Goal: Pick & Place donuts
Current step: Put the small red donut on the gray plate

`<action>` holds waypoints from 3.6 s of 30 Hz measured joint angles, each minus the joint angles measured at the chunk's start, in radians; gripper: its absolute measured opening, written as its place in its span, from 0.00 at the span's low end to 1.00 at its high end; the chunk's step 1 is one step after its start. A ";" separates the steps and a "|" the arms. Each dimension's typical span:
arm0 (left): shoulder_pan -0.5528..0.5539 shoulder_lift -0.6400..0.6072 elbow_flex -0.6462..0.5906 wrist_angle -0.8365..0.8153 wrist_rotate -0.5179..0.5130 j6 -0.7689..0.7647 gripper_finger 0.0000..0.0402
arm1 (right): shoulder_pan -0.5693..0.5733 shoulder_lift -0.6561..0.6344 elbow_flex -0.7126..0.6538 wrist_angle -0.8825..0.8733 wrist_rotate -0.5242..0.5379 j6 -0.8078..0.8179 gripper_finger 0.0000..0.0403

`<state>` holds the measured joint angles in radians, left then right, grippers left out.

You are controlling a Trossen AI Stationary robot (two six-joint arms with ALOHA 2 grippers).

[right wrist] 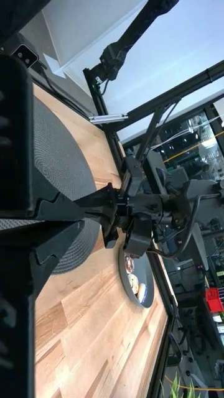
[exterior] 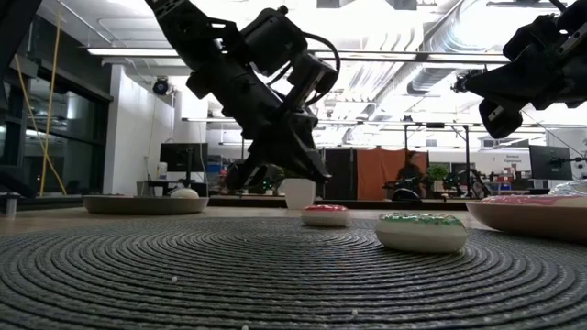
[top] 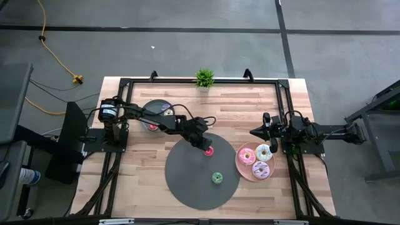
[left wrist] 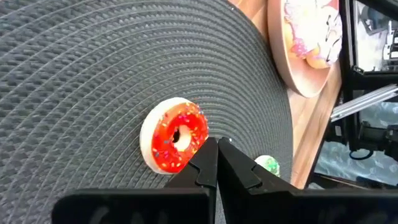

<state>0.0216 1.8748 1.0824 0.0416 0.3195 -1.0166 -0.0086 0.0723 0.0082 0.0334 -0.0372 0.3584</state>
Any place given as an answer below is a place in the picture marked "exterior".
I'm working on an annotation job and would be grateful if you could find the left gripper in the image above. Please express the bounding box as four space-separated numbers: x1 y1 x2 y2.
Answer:
184 49 333 184

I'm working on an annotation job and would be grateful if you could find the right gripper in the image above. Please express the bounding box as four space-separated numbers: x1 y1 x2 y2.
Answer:
462 0 587 140

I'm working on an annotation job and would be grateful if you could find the small red-iced donut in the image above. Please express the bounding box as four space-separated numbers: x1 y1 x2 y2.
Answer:
301 204 350 228

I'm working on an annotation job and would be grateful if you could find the large white donut blue drizzle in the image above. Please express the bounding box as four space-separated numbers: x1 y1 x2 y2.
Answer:
548 179 587 197

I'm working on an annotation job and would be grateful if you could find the small white-iced donut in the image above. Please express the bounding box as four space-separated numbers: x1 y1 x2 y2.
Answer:
169 187 201 200

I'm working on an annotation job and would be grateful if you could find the green-sprinkled white donut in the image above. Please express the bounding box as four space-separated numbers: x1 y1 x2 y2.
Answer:
374 212 469 255

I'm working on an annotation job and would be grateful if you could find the green plant in white pot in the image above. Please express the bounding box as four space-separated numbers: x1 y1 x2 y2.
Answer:
280 167 318 211

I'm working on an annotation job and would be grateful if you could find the black partition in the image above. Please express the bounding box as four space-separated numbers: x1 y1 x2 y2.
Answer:
326 147 359 202

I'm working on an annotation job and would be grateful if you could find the black ceiling spotlight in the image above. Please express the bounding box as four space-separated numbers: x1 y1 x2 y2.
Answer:
151 76 172 97
449 75 469 95

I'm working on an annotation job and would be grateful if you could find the black computer monitor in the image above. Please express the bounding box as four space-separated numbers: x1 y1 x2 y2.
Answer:
159 142 210 174
528 144 574 182

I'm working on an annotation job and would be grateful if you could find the orange partition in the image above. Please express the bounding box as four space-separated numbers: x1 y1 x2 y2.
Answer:
356 148 431 202

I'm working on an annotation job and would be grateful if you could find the small green background plant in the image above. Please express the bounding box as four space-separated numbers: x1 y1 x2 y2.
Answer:
428 163 453 182

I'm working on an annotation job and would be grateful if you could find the person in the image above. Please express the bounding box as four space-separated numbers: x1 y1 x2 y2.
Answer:
396 149 428 182

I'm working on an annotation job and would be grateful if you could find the black chair back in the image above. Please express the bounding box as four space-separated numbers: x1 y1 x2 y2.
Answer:
390 187 426 202

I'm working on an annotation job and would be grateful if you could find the tan bowl on right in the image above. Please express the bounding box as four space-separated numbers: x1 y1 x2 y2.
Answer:
465 201 587 244

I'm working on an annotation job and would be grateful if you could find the round grey woven placemat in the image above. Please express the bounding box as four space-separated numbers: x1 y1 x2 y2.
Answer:
0 215 587 330

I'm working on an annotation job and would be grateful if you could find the dark office desk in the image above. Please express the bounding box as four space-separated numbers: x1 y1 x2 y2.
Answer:
136 180 210 197

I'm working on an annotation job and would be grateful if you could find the grey plate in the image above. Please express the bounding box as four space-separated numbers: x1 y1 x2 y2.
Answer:
81 195 210 216

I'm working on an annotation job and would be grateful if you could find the overhead light bar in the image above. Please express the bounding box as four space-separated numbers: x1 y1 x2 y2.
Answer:
85 47 511 64

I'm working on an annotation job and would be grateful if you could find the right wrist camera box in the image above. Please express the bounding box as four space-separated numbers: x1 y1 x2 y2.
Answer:
503 13 564 61

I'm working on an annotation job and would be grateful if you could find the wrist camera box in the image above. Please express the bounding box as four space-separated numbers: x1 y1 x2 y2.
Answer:
287 50 341 105
503 13 564 61

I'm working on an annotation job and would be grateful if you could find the black metal background frame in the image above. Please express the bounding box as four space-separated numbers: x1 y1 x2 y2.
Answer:
181 116 473 198

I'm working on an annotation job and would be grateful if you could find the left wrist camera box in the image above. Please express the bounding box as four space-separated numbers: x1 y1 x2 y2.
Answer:
287 50 341 105

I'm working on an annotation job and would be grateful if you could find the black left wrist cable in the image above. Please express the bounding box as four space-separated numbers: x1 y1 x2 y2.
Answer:
270 30 343 107

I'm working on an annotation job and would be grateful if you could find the yellow cable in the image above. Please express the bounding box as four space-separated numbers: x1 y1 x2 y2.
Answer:
12 13 69 198

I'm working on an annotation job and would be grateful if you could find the grey table post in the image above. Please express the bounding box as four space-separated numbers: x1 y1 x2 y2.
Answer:
0 192 23 220

